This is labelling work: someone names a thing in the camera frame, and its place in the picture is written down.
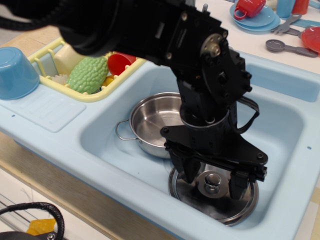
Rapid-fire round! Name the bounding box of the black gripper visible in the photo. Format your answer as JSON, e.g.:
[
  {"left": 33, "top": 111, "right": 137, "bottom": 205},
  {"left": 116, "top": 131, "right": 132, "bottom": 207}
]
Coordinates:
[{"left": 160, "top": 110, "right": 268, "bottom": 200}]

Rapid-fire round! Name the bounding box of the steel pot lid with knob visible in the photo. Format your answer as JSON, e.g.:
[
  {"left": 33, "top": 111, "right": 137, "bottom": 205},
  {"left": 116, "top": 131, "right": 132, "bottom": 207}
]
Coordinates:
[{"left": 168, "top": 163, "right": 259, "bottom": 226}]

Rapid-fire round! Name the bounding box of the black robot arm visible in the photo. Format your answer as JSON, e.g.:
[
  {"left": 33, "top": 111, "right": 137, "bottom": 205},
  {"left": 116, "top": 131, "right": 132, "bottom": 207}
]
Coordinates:
[{"left": 0, "top": 0, "right": 268, "bottom": 200}]

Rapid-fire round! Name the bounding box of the light blue toy sink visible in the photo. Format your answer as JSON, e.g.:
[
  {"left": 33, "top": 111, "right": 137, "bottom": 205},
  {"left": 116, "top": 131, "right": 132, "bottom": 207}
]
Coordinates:
[{"left": 0, "top": 47, "right": 320, "bottom": 240}]

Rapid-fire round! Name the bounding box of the yellow toy piece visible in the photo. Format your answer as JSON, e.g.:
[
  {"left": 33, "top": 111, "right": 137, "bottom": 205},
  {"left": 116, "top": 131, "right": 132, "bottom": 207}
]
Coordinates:
[{"left": 101, "top": 75, "right": 114, "bottom": 88}]

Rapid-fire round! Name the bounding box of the grey toy spoon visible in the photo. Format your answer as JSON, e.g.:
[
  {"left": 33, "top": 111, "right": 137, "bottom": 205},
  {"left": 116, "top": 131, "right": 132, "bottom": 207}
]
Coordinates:
[{"left": 265, "top": 39, "right": 319, "bottom": 58}]

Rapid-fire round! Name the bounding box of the red plastic cup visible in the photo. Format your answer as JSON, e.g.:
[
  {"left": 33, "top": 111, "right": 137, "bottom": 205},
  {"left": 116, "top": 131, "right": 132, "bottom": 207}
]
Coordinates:
[{"left": 107, "top": 52, "right": 136, "bottom": 76}]

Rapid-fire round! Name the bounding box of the yellow dish rack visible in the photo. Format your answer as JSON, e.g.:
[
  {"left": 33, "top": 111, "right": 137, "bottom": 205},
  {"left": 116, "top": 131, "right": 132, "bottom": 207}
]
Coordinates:
[{"left": 28, "top": 38, "right": 145, "bottom": 102}]

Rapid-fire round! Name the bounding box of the green bumpy toy gourd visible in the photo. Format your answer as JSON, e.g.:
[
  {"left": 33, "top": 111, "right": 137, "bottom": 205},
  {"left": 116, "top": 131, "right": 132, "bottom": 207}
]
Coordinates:
[{"left": 66, "top": 56, "right": 109, "bottom": 95}]

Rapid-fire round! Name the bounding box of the light blue plates stack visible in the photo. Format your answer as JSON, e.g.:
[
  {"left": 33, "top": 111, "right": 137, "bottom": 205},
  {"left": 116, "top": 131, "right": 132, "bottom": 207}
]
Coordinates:
[{"left": 229, "top": 3, "right": 281, "bottom": 33}]

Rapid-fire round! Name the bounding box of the grey toy fork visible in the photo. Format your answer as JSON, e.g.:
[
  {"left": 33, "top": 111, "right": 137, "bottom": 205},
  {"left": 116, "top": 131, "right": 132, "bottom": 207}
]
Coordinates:
[{"left": 271, "top": 13, "right": 302, "bottom": 36}]

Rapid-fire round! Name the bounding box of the red plastic plate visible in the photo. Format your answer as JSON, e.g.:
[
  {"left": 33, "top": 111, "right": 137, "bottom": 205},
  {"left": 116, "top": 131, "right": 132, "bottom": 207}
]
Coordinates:
[{"left": 300, "top": 26, "right": 320, "bottom": 53}]

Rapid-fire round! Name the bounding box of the red toy mug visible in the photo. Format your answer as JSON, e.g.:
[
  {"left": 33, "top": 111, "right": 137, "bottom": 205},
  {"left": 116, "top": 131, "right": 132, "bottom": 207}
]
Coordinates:
[{"left": 233, "top": 0, "right": 266, "bottom": 21}]

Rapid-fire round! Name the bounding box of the light blue toy knife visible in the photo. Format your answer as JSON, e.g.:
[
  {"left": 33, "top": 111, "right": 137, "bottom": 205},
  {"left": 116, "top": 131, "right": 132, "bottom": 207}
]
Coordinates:
[{"left": 292, "top": 19, "right": 320, "bottom": 28}]

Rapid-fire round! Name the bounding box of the blue plastic cup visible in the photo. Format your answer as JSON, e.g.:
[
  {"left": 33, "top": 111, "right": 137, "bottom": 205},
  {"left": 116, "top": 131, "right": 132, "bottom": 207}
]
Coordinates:
[{"left": 276, "top": 0, "right": 296, "bottom": 18}]

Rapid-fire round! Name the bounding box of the yellow tape piece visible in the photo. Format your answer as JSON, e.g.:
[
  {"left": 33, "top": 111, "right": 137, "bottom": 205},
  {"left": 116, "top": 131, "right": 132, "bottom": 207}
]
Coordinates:
[{"left": 26, "top": 218, "right": 56, "bottom": 236}]

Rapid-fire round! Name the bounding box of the cream plastic jug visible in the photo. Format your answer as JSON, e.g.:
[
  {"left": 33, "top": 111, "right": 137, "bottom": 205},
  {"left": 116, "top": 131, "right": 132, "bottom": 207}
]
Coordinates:
[{"left": 53, "top": 43, "right": 85, "bottom": 75}]

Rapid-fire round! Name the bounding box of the red cup in background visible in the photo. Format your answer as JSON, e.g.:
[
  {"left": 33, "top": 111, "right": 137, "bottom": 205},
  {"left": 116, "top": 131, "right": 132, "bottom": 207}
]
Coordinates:
[{"left": 291, "top": 0, "right": 310, "bottom": 15}]

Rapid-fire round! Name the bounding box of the blue plastic bowl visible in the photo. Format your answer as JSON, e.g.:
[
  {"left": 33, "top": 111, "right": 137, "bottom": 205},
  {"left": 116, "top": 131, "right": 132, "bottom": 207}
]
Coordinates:
[{"left": 0, "top": 46, "right": 40, "bottom": 100}]

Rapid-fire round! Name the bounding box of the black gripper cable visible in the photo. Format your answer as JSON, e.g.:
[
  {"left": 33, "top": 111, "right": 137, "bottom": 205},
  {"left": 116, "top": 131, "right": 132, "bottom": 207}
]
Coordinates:
[{"left": 233, "top": 96, "right": 261, "bottom": 134}]

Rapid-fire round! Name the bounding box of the steel pot with handles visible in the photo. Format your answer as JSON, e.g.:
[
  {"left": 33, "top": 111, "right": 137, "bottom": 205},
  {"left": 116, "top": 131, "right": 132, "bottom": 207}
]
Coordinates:
[{"left": 115, "top": 92, "right": 183, "bottom": 159}]

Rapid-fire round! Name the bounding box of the black braided cable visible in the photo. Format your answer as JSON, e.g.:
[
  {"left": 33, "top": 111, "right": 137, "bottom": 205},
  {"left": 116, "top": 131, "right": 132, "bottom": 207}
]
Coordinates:
[{"left": 0, "top": 201, "right": 65, "bottom": 240}]

